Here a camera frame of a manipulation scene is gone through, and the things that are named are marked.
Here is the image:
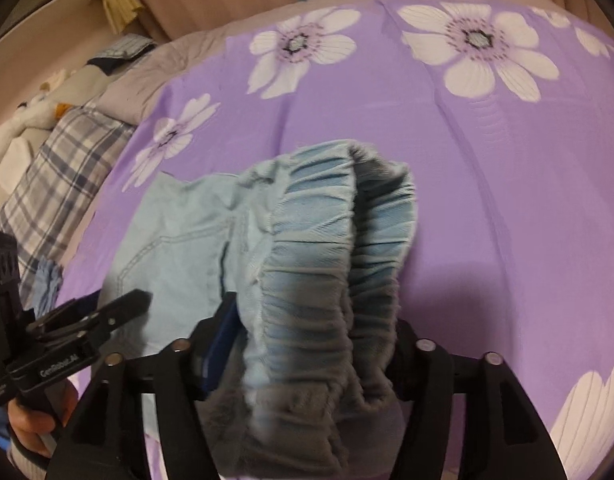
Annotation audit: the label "folded blue plaid cloth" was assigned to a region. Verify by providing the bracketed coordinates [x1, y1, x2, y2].
[86, 34, 157, 76]

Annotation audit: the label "white plush toy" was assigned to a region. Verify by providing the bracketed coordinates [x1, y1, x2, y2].
[0, 68, 74, 162]

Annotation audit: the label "white curved shelf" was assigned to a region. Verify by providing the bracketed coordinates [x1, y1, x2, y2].
[0, 0, 115, 124]

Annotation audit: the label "plaid pillow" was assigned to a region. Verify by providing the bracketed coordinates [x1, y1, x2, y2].
[0, 106, 136, 288]

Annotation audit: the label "blue denim cloth piece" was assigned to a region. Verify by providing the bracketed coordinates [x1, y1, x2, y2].
[31, 257, 63, 318]

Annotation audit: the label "person's left hand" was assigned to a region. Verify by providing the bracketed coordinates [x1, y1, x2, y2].
[8, 379, 78, 457]

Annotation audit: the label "striped sweater left forearm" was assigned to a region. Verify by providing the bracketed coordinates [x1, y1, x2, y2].
[6, 442, 50, 480]

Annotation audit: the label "purple floral bed sheet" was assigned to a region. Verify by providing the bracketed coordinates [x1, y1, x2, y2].
[60, 0, 614, 479]

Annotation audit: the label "white gripper handle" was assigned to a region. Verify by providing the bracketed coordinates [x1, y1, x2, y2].
[39, 428, 62, 457]

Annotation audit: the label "yellow tassel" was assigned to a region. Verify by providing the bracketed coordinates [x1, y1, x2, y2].
[101, 0, 144, 35]

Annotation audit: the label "light blue denim pants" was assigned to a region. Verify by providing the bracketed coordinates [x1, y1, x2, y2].
[101, 141, 418, 479]

